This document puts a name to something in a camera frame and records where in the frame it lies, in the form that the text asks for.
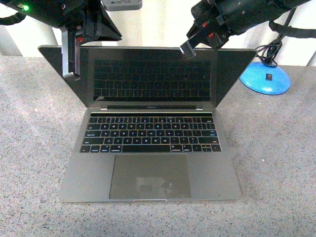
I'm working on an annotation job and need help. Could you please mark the black lamp power cable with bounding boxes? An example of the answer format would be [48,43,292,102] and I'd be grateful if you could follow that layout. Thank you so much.
[255,34,284,68]

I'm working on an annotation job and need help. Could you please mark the white corrugated curtain backdrop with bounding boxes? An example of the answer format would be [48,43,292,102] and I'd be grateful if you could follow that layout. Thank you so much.
[0,0,316,66]

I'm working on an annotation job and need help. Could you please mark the blue desk lamp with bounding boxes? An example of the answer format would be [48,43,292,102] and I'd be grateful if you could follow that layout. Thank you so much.
[239,7,297,95]

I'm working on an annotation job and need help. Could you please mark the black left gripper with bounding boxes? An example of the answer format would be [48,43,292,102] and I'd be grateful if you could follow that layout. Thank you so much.
[60,0,122,80]

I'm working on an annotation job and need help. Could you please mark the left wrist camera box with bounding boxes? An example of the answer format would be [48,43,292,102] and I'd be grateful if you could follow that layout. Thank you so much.
[101,0,142,11]

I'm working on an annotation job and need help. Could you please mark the grey laptop computer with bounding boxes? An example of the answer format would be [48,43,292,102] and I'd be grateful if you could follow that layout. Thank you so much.
[38,45,258,203]

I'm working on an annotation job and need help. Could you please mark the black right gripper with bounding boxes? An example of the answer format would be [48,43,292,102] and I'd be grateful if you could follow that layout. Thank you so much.
[180,0,249,59]

